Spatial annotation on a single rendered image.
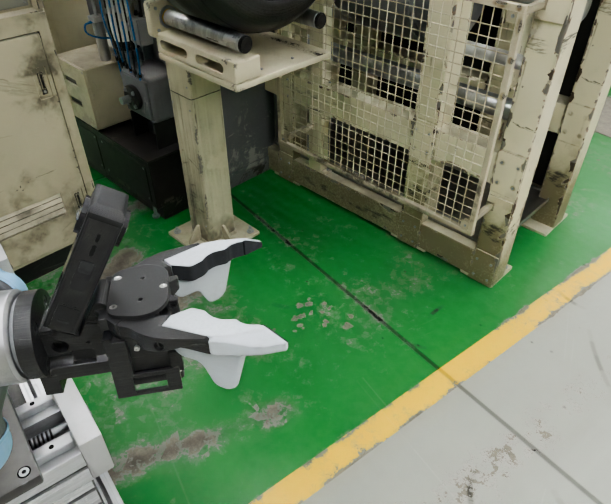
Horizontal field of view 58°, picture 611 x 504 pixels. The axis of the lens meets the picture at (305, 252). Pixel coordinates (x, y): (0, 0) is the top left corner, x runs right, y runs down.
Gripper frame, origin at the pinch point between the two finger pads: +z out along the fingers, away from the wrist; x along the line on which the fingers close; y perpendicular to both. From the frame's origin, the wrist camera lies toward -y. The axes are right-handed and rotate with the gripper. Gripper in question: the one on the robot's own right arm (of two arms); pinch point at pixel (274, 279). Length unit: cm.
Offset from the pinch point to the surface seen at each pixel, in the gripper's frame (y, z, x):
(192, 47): 4, -4, -122
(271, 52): 8, 18, -131
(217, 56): 5, 2, -113
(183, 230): 83, -17, -167
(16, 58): 8, -56, -147
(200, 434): 98, -16, -72
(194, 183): 58, -10, -155
